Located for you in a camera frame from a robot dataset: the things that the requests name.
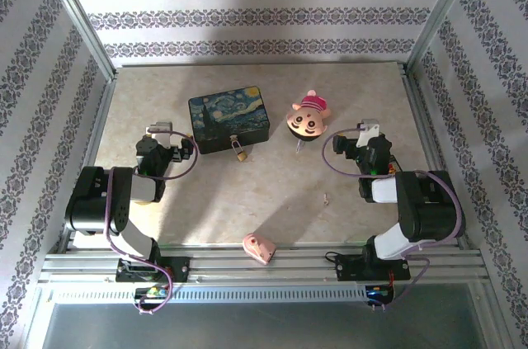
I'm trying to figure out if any pink plastic toy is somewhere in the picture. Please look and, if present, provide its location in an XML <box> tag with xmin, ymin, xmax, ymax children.
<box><xmin>242</xmin><ymin>232</ymin><xmax>278</xmax><ymax>265</ymax></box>

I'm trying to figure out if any aluminium side rail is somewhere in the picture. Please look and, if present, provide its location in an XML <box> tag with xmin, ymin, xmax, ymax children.
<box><xmin>400</xmin><ymin>70</ymin><xmax>475</xmax><ymax>252</ymax></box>
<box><xmin>57</xmin><ymin>76</ymin><xmax>119</xmax><ymax>253</ymax></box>

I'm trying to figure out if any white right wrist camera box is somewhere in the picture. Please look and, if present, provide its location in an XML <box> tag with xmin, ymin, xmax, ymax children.
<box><xmin>356</xmin><ymin>119</ymin><xmax>381</xmax><ymax>149</ymax></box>

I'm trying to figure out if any plush doll head pink hat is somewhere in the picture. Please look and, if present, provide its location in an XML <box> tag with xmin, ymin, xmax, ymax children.
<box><xmin>285</xmin><ymin>89</ymin><xmax>335</xmax><ymax>144</ymax></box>

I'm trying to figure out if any grey slotted cable duct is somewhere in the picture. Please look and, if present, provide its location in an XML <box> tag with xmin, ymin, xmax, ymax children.
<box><xmin>48</xmin><ymin>285</ymin><xmax>372</xmax><ymax>305</ymax></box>

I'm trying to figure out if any starry night painted tin box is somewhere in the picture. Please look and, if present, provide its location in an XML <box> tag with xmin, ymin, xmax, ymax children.
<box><xmin>187</xmin><ymin>85</ymin><xmax>272</xmax><ymax>157</ymax></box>

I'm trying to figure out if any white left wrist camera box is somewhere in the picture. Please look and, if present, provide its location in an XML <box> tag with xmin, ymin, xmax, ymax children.
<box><xmin>146</xmin><ymin>120</ymin><xmax>175</xmax><ymax>149</ymax></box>

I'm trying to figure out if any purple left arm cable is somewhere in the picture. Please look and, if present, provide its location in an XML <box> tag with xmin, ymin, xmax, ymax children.
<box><xmin>102</xmin><ymin>129</ymin><xmax>201</xmax><ymax>317</ymax></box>

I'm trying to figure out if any aluminium frame post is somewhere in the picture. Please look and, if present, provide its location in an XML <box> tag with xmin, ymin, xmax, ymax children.
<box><xmin>35</xmin><ymin>0</ymin><xmax>118</xmax><ymax>81</ymax></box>
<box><xmin>402</xmin><ymin>0</ymin><xmax>493</xmax><ymax>76</ymax></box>

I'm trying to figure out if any aluminium front rail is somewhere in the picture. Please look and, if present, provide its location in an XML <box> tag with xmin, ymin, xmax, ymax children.
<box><xmin>37</xmin><ymin>243</ymin><xmax>490</xmax><ymax>285</ymax></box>

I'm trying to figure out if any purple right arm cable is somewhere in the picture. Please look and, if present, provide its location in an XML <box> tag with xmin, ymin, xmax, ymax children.
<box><xmin>321</xmin><ymin>126</ymin><xmax>464</xmax><ymax>314</ymax></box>

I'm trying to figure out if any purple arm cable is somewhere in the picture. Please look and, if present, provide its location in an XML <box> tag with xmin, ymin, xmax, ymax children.
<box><xmin>321</xmin><ymin>126</ymin><xmax>464</xmax><ymax>314</ymax></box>
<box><xmin>102</xmin><ymin>129</ymin><xmax>201</xmax><ymax>317</ymax></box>

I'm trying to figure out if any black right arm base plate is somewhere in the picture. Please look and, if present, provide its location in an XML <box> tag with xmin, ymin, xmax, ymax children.
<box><xmin>335</xmin><ymin>252</ymin><xmax>412</xmax><ymax>282</ymax></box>

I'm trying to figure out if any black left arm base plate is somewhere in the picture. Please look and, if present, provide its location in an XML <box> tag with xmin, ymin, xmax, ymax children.
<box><xmin>115</xmin><ymin>257</ymin><xmax>191</xmax><ymax>284</ymax></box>

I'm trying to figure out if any small brass padlock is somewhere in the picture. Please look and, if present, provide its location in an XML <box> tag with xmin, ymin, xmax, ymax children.
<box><xmin>230</xmin><ymin>134</ymin><xmax>249</xmax><ymax>163</ymax></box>

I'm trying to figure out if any grey metal sheet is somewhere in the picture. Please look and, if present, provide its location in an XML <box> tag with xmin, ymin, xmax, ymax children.
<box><xmin>39</xmin><ymin>302</ymin><xmax>488</xmax><ymax>349</ymax></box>

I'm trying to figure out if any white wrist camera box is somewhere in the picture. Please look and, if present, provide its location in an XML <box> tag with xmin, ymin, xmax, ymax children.
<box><xmin>356</xmin><ymin>119</ymin><xmax>381</xmax><ymax>149</ymax></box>
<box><xmin>146</xmin><ymin>120</ymin><xmax>175</xmax><ymax>149</ymax></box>

